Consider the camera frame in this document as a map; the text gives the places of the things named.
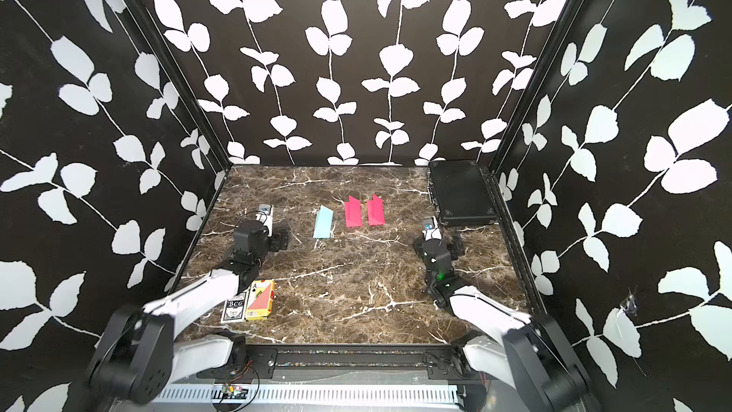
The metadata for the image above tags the pink square paper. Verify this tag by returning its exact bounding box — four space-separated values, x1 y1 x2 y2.
344 196 362 228
367 195 385 226

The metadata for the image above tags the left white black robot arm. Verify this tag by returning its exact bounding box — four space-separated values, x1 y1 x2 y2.
85 219 291 404

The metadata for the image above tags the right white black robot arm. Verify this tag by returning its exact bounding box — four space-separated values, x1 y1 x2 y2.
413 219 602 411

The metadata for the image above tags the black carrying case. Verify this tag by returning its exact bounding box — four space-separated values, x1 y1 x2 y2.
428 160 498 227

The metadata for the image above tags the yellow red card box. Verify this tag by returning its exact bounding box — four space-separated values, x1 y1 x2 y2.
244 280 275 322

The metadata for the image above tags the black white card deck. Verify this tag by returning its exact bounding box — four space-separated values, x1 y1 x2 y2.
220 292 249 323

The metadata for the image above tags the small circuit board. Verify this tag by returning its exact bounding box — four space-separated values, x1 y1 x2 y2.
212 383 251 404

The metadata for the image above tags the white perforated strip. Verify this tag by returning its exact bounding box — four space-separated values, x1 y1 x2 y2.
154 383 462 407

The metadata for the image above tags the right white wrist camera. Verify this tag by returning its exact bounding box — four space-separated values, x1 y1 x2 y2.
422 217 442 241

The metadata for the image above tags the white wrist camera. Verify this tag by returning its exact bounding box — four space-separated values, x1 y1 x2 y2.
255 204 274 237
422 217 442 241

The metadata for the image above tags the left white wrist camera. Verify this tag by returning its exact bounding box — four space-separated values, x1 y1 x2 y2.
255 204 274 237

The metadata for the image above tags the black front mounting rail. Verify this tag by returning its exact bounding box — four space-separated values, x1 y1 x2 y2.
196 344 482 383

